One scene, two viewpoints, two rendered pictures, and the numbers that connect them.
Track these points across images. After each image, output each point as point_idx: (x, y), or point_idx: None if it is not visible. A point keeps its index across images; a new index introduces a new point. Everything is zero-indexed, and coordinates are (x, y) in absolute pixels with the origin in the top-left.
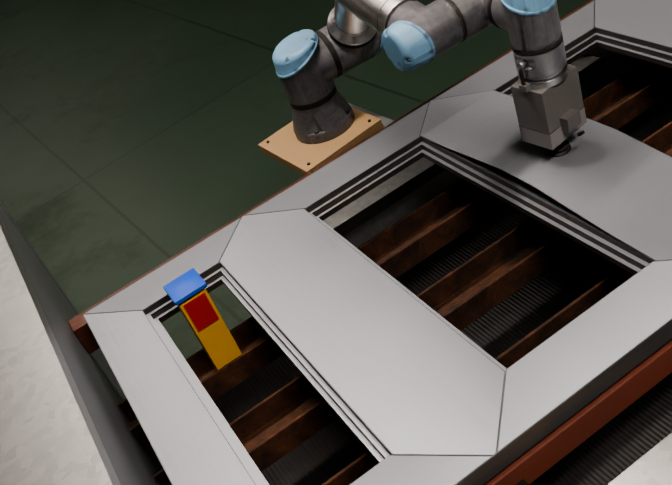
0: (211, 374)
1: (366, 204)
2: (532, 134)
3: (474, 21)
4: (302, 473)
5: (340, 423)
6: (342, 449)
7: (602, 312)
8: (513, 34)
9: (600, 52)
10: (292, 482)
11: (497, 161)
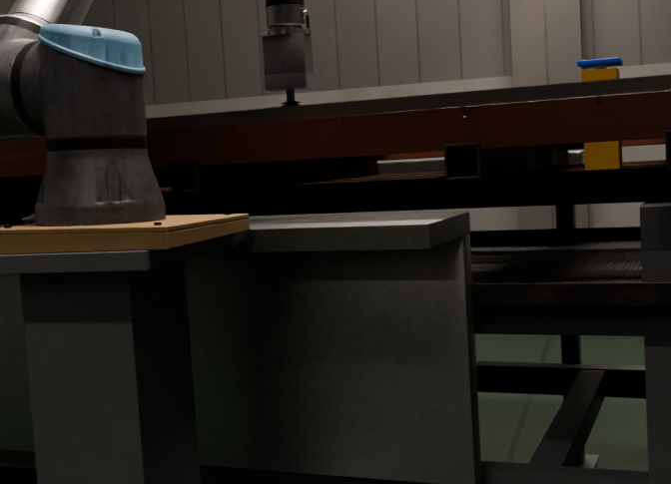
0: (632, 167)
1: (294, 218)
2: (309, 77)
3: None
4: (619, 267)
5: (552, 271)
6: (572, 267)
7: None
8: None
9: (3, 192)
10: (633, 267)
11: (314, 104)
